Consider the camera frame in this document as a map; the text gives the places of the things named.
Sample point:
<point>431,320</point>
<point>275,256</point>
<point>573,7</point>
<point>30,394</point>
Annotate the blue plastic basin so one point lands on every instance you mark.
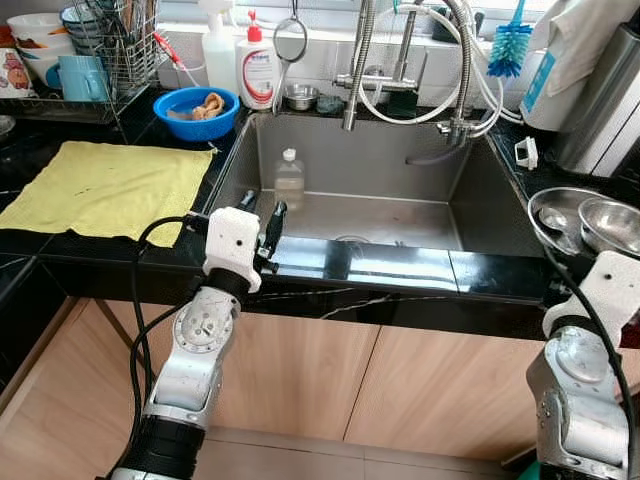
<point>195,128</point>

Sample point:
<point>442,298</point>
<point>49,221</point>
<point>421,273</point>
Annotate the dark green sponge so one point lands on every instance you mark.
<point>403,102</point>

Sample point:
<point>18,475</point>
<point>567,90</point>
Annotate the blue bottle brush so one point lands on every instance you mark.
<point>510,50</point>

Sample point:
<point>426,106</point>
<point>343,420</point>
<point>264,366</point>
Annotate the yellow cloth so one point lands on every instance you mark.
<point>110,190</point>

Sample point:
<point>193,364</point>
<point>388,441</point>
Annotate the wide steel bowl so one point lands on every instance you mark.
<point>550,240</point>

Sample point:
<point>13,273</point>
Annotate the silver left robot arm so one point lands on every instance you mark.
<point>195,345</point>

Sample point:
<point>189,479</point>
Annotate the small steel bowl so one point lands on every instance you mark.
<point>301,98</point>

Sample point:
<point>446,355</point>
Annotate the grey blue bowl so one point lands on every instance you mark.
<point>80,28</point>

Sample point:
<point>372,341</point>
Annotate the white soap bottle red pump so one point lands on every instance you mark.
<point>258,75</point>

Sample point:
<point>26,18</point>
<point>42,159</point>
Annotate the steel spoon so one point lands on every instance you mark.
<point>553,218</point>

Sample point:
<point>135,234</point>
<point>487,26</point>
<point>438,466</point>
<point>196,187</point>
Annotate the stainless steel sink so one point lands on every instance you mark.
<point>380,170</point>

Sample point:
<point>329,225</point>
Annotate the white water purifier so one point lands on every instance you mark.
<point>538,100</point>

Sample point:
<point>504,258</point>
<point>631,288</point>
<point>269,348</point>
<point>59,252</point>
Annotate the patterned cup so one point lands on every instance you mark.
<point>15,75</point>

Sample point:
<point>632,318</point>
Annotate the light wood sink cabinet door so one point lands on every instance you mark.
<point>300,375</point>
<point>450,395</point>

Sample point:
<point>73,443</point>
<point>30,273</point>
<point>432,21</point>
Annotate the white spray bottle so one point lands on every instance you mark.
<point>218,55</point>

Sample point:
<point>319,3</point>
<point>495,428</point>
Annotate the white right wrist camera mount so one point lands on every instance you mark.
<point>605,290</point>

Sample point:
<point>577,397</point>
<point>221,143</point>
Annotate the clear bottle white cap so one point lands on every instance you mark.
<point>289,185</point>

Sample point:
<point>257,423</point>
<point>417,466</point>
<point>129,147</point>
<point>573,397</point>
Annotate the metal mesh strainer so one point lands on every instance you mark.
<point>276,40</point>

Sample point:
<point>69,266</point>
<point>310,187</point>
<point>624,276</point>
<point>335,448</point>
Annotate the white bowl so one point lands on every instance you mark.
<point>35,30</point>

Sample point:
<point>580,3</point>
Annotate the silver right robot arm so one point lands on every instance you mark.
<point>575,400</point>

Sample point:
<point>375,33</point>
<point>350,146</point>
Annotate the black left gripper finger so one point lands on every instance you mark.
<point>276,220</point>
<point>248,200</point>

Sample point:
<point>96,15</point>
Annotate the tan sponge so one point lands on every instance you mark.
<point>207,105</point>

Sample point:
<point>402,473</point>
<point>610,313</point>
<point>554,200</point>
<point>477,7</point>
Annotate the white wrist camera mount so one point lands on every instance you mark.
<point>232,248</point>
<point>605,290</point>

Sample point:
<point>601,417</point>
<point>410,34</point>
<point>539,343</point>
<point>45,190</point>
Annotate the white cloth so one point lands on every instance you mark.
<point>585,45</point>

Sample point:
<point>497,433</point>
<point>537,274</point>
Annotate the grey green scouring pad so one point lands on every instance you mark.
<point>330,104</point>

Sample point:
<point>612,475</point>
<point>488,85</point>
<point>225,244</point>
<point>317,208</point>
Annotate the blue mug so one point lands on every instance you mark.
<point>82,80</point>

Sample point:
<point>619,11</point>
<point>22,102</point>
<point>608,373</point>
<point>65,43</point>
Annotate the steel faucet with spring spout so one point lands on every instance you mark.
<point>357,80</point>

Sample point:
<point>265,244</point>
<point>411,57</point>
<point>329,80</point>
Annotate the deep steel bowl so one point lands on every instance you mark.
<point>612,228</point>

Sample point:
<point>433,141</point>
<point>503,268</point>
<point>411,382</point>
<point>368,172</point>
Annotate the stainless steel knife block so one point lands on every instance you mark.
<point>600,110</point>

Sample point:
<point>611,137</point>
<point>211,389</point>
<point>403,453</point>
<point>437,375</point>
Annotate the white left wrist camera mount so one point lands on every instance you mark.
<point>232,248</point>

